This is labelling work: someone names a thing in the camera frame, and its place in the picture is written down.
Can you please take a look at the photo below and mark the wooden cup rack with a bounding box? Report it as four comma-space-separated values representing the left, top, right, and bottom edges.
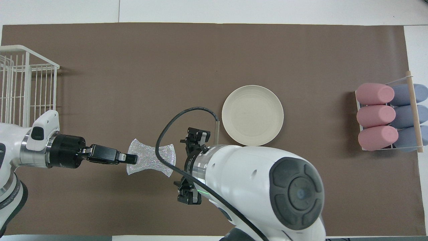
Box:
354, 70, 424, 153

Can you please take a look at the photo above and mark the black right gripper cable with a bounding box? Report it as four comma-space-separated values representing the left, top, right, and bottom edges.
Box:
155, 106, 270, 241

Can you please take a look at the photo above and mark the cream round plate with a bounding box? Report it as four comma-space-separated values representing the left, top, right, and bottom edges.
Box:
222, 85, 284, 147

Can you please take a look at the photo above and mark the silver glitter sponge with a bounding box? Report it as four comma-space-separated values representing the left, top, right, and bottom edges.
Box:
126, 138, 177, 178

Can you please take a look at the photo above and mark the blue plastic cup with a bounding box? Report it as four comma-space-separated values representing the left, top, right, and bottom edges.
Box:
390, 84, 428, 107
395, 126, 428, 153
391, 105, 428, 129

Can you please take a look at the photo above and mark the pink plastic cup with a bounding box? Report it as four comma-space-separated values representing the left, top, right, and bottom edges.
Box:
358, 126, 399, 151
356, 105, 397, 128
355, 83, 395, 105

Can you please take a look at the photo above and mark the white wire dish rack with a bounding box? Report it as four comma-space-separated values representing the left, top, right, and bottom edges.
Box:
0, 45, 61, 128

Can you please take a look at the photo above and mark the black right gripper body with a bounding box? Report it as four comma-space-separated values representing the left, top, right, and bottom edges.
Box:
182, 147, 198, 183

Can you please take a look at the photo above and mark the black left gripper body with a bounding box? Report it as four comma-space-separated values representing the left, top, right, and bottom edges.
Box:
47, 133, 92, 168

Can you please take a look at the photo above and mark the brown paper table mat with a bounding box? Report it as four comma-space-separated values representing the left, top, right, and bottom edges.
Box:
0, 22, 427, 236

